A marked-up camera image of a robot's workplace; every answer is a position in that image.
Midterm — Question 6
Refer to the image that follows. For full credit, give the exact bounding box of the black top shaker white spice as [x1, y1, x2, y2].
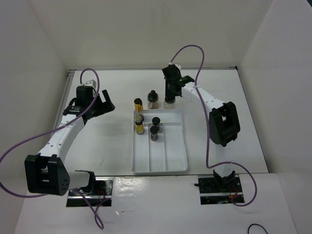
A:
[163, 96, 176, 109]

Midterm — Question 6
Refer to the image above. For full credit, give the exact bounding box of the black cap spice jar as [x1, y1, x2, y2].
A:
[152, 117, 160, 130]
[150, 126, 158, 141]

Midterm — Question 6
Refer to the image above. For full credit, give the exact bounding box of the yellow oil bottle tan cap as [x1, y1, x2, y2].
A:
[135, 115, 144, 135]

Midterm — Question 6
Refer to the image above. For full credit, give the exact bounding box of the black cap spice jar front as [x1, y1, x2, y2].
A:
[150, 126, 158, 141]

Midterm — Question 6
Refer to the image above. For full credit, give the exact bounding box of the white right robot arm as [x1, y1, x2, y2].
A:
[162, 64, 240, 160]

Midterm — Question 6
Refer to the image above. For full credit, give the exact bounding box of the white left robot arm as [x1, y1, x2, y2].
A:
[24, 80, 115, 195]

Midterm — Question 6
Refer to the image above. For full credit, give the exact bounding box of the black top shaker brown spice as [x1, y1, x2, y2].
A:
[147, 90, 158, 109]

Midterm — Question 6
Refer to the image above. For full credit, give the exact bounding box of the gold capped glass grinder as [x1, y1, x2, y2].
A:
[134, 98, 144, 121]

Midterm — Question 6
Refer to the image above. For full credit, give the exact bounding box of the white plastic organizer tray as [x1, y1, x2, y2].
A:
[132, 109, 188, 176]

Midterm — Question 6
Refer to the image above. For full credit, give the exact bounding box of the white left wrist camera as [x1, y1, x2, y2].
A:
[83, 79, 97, 89]

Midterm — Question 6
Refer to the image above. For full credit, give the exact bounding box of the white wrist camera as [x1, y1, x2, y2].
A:
[168, 62, 181, 70]
[83, 79, 97, 89]

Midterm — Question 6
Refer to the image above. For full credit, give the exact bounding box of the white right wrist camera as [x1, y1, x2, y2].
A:
[168, 62, 181, 70]

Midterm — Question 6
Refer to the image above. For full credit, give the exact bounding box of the aluminium table edge rail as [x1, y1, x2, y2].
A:
[54, 69, 76, 128]

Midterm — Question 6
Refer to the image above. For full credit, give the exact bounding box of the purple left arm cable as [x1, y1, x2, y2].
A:
[0, 68, 105, 230]

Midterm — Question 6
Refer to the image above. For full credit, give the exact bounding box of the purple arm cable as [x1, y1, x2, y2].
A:
[169, 44, 258, 207]
[0, 68, 105, 230]

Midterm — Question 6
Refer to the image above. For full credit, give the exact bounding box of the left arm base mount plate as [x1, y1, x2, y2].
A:
[66, 176, 114, 208]

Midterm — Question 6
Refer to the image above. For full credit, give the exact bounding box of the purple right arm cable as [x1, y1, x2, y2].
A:
[169, 44, 258, 207]

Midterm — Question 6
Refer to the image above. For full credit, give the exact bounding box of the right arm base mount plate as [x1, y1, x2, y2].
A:
[194, 175, 245, 205]

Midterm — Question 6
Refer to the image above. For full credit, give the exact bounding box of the black cable on floor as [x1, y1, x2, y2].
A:
[248, 223, 269, 234]

